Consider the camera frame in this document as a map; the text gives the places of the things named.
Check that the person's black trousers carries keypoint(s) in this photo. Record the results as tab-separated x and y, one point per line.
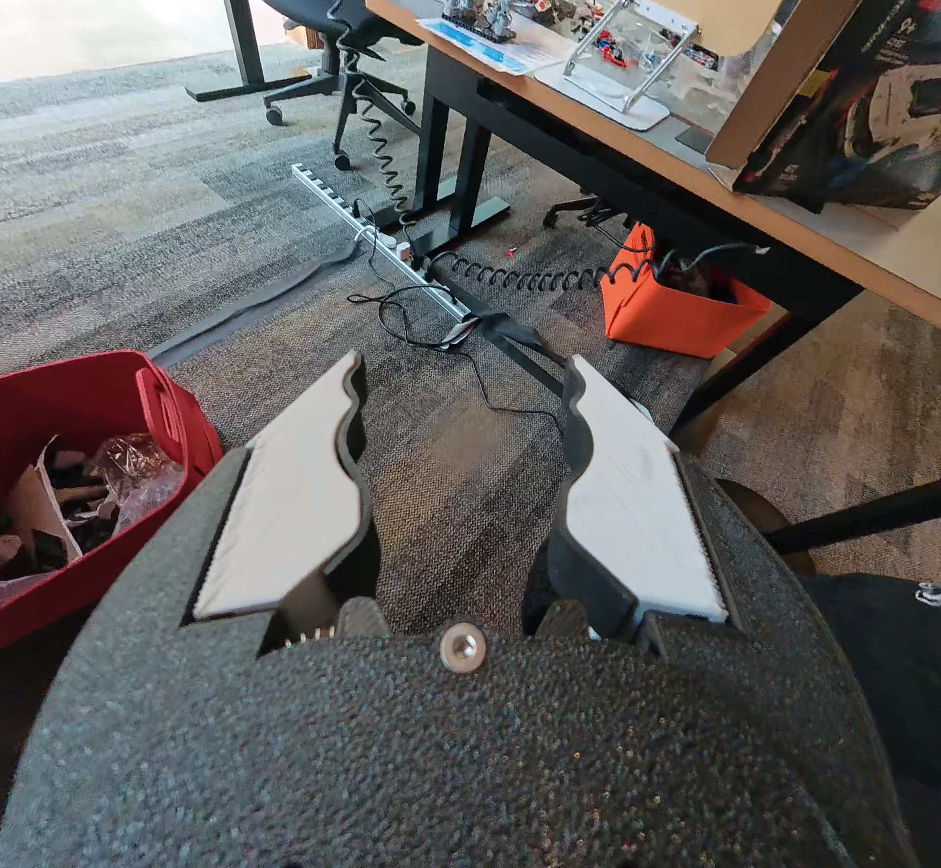
882	663

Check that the black printed box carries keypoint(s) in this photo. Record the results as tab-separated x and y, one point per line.
882	89

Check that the orange fabric bin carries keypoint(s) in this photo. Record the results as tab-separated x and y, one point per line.
669	322

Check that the red plastic tub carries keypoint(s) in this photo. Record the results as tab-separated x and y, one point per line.
103	383

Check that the clear plastic bag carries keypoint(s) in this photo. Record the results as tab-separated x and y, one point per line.
133	471

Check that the wooden desk with black legs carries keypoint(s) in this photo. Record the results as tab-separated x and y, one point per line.
824	229

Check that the black table leg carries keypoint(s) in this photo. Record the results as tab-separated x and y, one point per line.
235	16

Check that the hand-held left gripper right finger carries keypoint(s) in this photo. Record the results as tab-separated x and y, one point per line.
640	516

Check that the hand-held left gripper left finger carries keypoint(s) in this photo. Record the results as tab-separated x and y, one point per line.
287	516

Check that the white long power strip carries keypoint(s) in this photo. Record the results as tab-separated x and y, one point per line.
368	236

